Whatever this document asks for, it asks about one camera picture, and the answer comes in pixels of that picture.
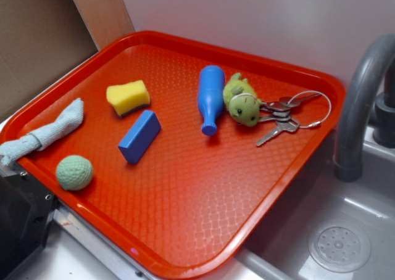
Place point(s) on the light blue cloth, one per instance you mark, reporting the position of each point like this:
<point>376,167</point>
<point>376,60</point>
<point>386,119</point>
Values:
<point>39,139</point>

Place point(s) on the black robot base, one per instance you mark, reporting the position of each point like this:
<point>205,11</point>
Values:
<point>27,210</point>

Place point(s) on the red plastic tray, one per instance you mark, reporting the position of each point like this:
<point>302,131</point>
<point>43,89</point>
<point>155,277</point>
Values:
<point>192,200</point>

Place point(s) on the blue plastic bottle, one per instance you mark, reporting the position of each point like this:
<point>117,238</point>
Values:
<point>210,97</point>

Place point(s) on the blue rectangular block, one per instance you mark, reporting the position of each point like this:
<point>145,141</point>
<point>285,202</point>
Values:
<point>140,136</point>

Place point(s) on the yellow sponge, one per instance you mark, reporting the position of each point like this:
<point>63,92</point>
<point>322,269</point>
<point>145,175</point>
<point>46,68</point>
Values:
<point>126,98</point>

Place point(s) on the silver key bunch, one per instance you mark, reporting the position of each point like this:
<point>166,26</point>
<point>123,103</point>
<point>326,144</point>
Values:
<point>282,115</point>

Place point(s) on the green textured ball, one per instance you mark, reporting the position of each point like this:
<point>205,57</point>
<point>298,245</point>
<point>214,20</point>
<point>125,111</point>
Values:
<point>74,173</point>

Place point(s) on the grey sink faucet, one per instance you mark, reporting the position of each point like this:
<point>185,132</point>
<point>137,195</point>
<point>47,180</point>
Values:
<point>359,106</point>

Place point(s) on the grey plastic sink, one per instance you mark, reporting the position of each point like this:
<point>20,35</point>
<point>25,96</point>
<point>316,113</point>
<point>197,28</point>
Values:
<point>278,248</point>

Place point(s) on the wooden board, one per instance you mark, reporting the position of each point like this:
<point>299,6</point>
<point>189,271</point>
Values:
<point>106,20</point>

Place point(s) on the sink drain strainer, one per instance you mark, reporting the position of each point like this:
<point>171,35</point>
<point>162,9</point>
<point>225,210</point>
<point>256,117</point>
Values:
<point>339,246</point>

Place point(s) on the brown cardboard panel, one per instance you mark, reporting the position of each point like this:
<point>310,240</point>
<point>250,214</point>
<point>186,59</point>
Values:
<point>41,40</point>

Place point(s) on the green plush toy keychain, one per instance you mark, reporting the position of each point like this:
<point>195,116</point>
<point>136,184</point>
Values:
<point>241,101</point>

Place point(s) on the grey faucet handle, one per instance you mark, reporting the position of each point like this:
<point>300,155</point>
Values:
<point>384,107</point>

